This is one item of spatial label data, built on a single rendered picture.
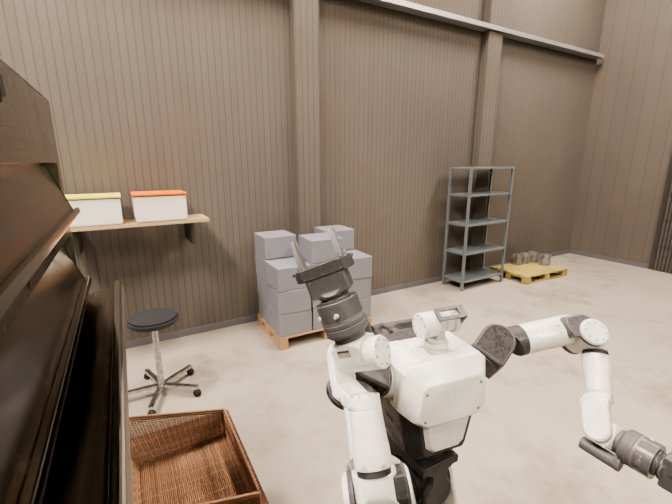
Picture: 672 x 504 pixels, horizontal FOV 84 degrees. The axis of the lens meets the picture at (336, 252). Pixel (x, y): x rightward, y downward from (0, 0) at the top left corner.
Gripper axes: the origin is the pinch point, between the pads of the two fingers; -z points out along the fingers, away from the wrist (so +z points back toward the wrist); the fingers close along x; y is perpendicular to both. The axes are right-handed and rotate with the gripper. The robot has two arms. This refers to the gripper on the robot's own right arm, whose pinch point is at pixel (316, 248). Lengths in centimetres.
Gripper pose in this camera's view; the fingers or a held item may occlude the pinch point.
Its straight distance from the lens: 75.2
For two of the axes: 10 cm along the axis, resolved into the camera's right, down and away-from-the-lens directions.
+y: -1.8, 1.1, -9.8
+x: 9.2, -3.4, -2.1
